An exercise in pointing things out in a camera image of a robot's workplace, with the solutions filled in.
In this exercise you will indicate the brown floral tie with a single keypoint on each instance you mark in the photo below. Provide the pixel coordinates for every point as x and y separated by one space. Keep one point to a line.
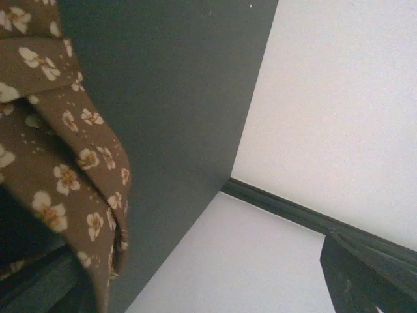
59 158

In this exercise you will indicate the right black frame post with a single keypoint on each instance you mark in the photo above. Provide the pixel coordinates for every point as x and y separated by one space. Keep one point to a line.
312 219

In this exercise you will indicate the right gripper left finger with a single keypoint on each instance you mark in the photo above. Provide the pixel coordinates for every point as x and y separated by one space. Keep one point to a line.
39 273

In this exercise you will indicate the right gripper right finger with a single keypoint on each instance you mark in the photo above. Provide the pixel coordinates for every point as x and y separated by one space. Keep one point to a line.
368 278

